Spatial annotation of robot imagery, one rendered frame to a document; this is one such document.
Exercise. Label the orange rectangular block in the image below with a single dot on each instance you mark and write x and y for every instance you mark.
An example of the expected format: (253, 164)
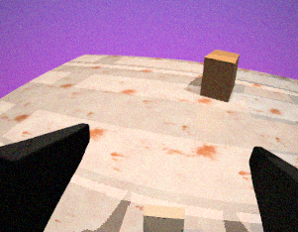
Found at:
(219, 75)

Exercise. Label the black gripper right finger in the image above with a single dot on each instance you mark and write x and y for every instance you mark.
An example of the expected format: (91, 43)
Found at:
(276, 188)

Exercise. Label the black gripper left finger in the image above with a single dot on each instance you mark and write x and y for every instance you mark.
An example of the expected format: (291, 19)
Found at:
(34, 174)

